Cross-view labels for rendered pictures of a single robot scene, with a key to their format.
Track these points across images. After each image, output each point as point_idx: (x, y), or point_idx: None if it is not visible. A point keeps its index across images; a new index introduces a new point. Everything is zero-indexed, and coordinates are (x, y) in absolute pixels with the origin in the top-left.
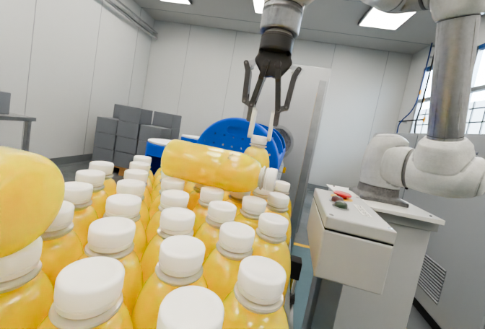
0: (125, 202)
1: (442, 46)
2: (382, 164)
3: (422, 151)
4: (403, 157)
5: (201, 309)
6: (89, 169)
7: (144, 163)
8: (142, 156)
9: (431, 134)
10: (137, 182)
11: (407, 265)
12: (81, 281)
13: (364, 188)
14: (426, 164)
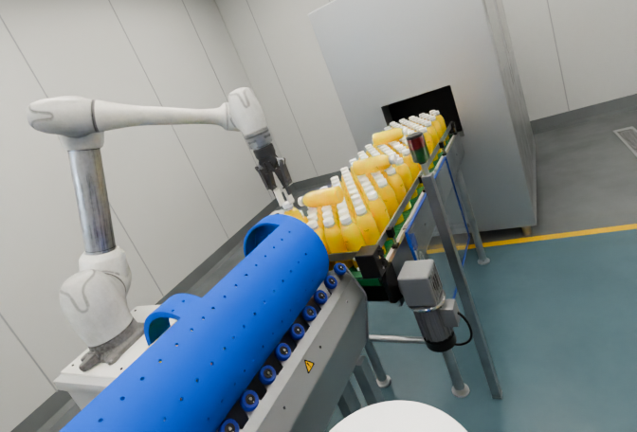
0: (350, 186)
1: (100, 170)
2: (121, 292)
3: (120, 261)
4: (115, 277)
5: (334, 181)
6: (370, 188)
7: (354, 202)
8: (359, 207)
9: (111, 245)
10: (351, 191)
11: None
12: (348, 177)
13: (135, 326)
14: (126, 268)
